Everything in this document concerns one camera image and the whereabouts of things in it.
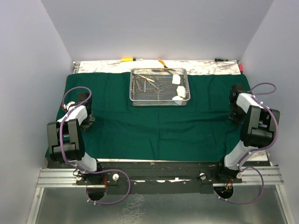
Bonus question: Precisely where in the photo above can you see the dark green surgical cloth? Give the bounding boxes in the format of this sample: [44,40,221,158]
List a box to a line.
[65,72,250,161]

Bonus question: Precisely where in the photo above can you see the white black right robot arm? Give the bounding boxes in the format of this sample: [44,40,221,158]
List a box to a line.
[214,84,280,182]

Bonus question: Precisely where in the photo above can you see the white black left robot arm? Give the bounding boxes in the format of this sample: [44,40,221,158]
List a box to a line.
[47,92,104,185]

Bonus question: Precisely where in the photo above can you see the steel surgical forceps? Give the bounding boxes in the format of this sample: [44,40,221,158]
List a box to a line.
[135,76,146,93]

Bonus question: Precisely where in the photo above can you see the steel surgical scissors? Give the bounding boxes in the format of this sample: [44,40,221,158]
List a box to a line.
[149,77,166,94]

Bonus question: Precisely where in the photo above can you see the black green screwdriver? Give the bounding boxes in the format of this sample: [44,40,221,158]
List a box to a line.
[214,58,229,62]

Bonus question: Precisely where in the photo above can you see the white gauze pad middle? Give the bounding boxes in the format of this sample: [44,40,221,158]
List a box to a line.
[177,86,186,98]

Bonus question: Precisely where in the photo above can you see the white gauze pad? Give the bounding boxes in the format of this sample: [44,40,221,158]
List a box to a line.
[172,74,181,85]
[172,96,184,101]
[177,86,186,98]

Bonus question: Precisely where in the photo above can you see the white gauze pad bottom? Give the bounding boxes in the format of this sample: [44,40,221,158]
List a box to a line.
[172,96,184,101]

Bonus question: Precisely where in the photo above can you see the steel mesh instrument tray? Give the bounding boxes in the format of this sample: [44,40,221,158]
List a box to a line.
[129,68,191,106]

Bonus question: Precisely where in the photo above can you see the white gauze pad top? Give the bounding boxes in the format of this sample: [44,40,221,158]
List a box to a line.
[172,74,181,85]

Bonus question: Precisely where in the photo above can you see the steel tweezers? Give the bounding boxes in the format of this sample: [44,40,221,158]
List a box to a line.
[137,74,155,82]

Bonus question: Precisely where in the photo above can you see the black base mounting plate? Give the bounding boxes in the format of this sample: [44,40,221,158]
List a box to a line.
[46,161,243,196]

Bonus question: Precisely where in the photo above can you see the yellow black needle-nose pliers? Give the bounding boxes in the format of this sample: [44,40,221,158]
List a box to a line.
[151,59,174,75]

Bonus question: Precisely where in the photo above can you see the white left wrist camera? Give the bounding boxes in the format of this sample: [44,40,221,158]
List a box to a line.
[62,101,76,112]

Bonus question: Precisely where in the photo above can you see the yellow handled screwdriver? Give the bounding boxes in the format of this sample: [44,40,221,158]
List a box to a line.
[121,57,143,62]

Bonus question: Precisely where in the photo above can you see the aluminium extrusion rail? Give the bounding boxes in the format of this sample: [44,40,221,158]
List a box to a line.
[37,166,284,188]

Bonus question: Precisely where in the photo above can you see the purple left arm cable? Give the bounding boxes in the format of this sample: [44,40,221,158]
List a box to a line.
[60,86,131,206]

